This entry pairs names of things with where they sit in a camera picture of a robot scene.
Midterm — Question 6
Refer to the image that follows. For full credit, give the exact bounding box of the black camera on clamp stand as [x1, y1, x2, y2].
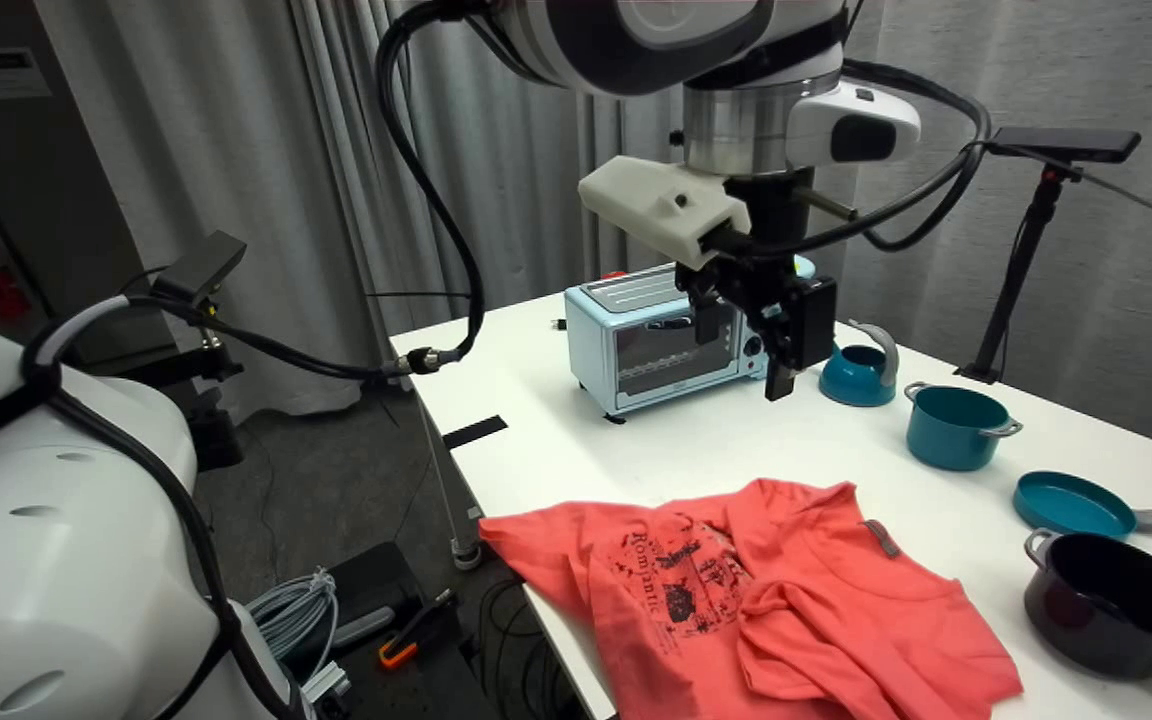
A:
[132, 230, 260, 472]

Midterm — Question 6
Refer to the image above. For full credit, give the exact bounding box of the teal toy frying pan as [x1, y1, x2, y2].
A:
[1013, 469, 1152, 544]

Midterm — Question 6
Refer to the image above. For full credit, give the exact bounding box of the teal toy pot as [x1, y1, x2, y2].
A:
[900, 377, 1024, 476]

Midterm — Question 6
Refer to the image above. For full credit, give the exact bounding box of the black tripod stand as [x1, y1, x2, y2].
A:
[954, 156, 1152, 388]

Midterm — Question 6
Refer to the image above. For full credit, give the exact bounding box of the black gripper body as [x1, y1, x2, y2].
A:
[678, 170, 840, 304]

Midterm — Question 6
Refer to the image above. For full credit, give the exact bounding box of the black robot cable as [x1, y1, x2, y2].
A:
[13, 0, 1009, 720]

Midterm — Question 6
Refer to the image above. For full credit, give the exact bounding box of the black stereo camera bar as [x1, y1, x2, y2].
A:
[989, 125, 1147, 170]

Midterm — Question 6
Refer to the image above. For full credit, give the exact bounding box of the red cloth shirt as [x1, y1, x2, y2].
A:
[476, 476, 1029, 720]

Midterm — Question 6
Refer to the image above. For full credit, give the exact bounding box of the teal toy kettle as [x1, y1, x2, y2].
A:
[815, 316, 906, 412]

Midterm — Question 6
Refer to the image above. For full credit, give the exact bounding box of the orange handled tool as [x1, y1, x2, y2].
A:
[373, 583, 462, 674]

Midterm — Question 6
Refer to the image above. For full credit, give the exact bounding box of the black cooking pot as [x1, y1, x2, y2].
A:
[1020, 527, 1152, 686]

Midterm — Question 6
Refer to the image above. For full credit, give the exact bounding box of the grey curtain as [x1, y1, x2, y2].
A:
[34, 0, 1152, 456]

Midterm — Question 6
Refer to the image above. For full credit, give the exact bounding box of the white wall sign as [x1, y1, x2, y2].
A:
[0, 45, 51, 105]

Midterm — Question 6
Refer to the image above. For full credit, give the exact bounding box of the long black tape strip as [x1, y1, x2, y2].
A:
[439, 412, 512, 449]

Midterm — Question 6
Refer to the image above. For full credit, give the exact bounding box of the grey coiled cable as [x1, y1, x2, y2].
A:
[246, 567, 353, 713]

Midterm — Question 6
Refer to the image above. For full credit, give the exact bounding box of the white table leg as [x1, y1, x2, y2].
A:
[433, 446, 488, 571]

